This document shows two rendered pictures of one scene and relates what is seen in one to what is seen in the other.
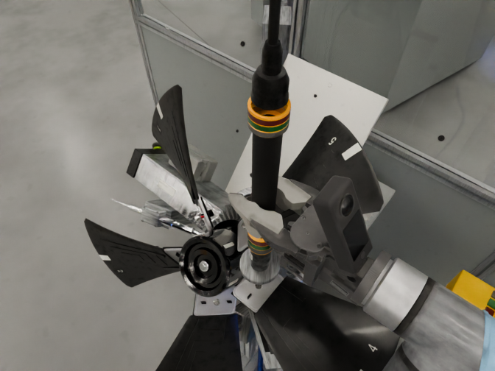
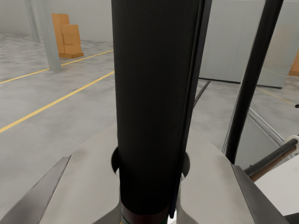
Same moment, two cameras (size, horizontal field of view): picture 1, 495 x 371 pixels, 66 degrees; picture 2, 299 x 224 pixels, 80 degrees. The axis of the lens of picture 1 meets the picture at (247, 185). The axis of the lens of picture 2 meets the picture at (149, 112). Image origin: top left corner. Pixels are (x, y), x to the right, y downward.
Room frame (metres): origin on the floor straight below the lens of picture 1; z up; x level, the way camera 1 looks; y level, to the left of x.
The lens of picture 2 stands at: (0.24, -0.08, 1.55)
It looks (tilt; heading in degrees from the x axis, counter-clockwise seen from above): 27 degrees down; 50
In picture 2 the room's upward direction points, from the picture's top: 3 degrees clockwise
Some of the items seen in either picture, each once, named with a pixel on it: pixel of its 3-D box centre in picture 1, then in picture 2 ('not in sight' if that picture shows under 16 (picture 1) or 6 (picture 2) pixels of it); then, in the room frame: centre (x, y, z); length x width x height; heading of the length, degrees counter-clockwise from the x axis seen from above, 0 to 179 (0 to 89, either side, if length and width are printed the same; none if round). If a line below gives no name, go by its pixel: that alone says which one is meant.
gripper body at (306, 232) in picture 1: (331, 254); not in sight; (0.22, -0.11, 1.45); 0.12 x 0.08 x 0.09; 50
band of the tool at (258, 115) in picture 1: (268, 115); not in sight; (0.29, -0.02, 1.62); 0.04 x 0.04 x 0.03
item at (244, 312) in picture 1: (247, 320); not in sight; (0.31, 0.00, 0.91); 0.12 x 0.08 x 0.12; 140
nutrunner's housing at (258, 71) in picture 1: (264, 198); not in sight; (0.29, -0.02, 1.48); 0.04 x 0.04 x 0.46
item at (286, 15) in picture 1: (276, 26); not in sight; (0.92, -0.07, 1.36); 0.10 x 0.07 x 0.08; 175
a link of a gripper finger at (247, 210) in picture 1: (253, 222); (101, 188); (0.27, -0.01, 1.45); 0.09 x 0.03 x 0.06; 60
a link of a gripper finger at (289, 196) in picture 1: (279, 196); (195, 193); (0.31, -0.05, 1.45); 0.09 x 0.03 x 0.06; 40
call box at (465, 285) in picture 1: (461, 316); not in sight; (0.29, -0.49, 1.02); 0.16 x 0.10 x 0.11; 140
